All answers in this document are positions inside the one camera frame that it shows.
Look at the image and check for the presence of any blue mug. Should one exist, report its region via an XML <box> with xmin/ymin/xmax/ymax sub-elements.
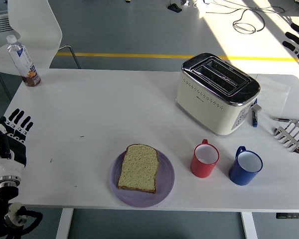
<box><xmin>228</xmin><ymin>145</ymin><xmax>263</xmax><ymax>186</ymax></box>

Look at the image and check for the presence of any silver pen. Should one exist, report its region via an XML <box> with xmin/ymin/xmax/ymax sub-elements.
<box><xmin>274</xmin><ymin>117</ymin><xmax>299</xmax><ymax>124</ymax></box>

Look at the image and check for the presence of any red mug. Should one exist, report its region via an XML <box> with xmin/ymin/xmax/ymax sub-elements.
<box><xmin>189</xmin><ymin>138</ymin><xmax>220</xmax><ymax>179</ymax></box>

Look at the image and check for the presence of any white paper sheet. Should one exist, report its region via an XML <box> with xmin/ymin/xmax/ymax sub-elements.
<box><xmin>255</xmin><ymin>74</ymin><xmax>291</xmax><ymax>117</ymax></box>

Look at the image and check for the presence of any black table control panel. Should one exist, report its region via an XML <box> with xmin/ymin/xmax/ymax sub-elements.
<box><xmin>276</xmin><ymin>213</ymin><xmax>299</xmax><ymax>220</ymax></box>

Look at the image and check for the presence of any cream toaster with chrome lid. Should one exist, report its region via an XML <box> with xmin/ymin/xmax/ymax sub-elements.
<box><xmin>175</xmin><ymin>52</ymin><xmax>262</xmax><ymax>137</ymax></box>

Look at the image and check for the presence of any blue marker pen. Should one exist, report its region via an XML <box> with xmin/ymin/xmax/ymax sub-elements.
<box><xmin>251</xmin><ymin>98</ymin><xmax>259</xmax><ymax>127</ymax></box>

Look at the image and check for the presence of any black wedge-shaped floor object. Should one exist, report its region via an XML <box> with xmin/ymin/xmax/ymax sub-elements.
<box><xmin>166</xmin><ymin>0</ymin><xmax>183</xmax><ymax>13</ymax></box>

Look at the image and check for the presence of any silver metal toast rack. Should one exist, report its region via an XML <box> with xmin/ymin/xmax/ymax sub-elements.
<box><xmin>273</xmin><ymin>119</ymin><xmax>299</xmax><ymax>154</ymax></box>

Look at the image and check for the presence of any white chair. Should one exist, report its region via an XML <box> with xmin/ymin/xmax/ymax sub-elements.
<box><xmin>0</xmin><ymin>0</ymin><xmax>82</xmax><ymax>100</ymax></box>

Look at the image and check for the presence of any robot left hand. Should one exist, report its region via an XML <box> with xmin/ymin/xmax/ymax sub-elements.
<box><xmin>0</xmin><ymin>108</ymin><xmax>34</xmax><ymax>179</ymax></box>

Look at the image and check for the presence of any white table leg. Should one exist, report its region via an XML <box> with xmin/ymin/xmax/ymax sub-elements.
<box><xmin>240</xmin><ymin>212</ymin><xmax>259</xmax><ymax>239</ymax></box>
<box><xmin>55</xmin><ymin>208</ymin><xmax>74</xmax><ymax>239</ymax></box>

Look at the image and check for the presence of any clear plastic drink bottle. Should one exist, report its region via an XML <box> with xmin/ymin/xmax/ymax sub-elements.
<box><xmin>5</xmin><ymin>35</ymin><xmax>41</xmax><ymax>88</ymax></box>

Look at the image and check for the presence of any black floor cable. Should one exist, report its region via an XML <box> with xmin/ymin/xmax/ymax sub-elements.
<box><xmin>204</xmin><ymin>0</ymin><xmax>286</xmax><ymax>34</ymax></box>

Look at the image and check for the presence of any bread slice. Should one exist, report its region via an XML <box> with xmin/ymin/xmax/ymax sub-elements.
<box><xmin>117</xmin><ymin>143</ymin><xmax>159</xmax><ymax>194</ymax></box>

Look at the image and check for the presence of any purple plate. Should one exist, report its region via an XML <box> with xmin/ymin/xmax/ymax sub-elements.
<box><xmin>109</xmin><ymin>148</ymin><xmax>175</xmax><ymax>208</ymax></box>

